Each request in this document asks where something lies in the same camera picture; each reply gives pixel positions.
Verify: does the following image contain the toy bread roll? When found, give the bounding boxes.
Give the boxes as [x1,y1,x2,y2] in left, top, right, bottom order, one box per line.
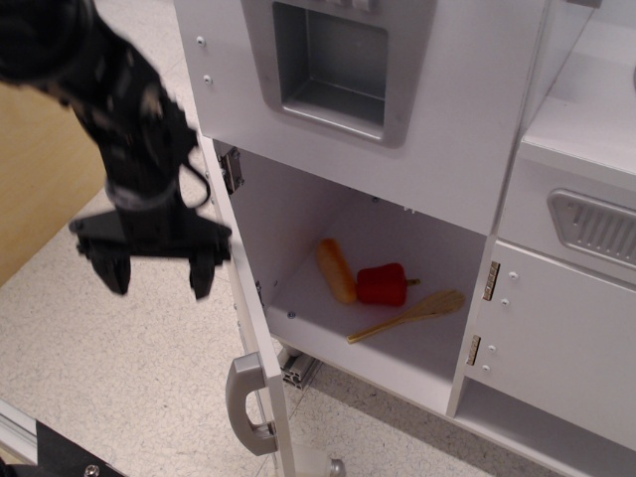
[315,238,357,304]

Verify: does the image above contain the grey fridge door handle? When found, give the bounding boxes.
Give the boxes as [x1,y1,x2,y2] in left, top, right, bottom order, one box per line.
[226,352,278,456]

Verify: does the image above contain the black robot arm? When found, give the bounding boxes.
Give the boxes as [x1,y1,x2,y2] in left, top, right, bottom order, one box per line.
[1,1,231,299]

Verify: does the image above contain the white oven cabinet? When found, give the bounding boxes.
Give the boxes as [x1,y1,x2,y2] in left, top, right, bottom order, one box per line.
[447,1,635,476]

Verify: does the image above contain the plywood panel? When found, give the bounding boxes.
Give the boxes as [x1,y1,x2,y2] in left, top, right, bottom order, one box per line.
[1,84,104,283]

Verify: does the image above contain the aluminium extrusion foot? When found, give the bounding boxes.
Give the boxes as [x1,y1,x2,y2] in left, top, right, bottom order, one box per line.
[281,354,320,390]

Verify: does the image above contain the white toy fridge cabinet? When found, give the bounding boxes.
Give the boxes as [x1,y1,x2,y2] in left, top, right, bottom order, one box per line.
[175,1,551,414]

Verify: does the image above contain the grey ice dispenser recess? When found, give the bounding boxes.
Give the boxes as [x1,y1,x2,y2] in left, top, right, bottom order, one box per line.
[241,1,437,148]

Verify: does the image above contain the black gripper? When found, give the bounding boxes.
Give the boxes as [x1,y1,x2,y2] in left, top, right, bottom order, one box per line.
[69,195,232,300]

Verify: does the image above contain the brass hinge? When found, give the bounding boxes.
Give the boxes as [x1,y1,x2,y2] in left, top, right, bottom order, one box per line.
[466,335,481,366]
[482,260,501,301]

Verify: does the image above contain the grey oven vent panel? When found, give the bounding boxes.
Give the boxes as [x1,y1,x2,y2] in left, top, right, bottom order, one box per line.
[544,188,635,285]

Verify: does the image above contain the upper brass hinge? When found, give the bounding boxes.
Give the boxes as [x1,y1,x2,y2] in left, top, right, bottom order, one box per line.
[482,260,501,301]

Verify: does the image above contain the lower brass hinge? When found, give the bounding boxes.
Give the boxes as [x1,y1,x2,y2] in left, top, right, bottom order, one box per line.
[466,335,481,366]

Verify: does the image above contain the wooden spoon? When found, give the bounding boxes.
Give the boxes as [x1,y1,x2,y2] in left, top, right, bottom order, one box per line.
[347,289,465,344]

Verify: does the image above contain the silver door hinge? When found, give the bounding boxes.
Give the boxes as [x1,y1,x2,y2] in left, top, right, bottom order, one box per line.
[218,147,244,196]

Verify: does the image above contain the white block with knob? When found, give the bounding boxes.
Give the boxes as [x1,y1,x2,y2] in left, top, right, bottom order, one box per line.
[292,443,347,477]

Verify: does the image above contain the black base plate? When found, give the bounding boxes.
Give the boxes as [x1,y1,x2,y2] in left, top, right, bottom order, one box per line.
[1,420,123,476]

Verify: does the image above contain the white low fridge door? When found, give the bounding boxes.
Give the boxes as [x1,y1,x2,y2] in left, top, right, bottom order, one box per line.
[200,135,296,476]

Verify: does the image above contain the red toy bell pepper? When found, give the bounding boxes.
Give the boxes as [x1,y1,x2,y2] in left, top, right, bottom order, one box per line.
[357,262,421,306]

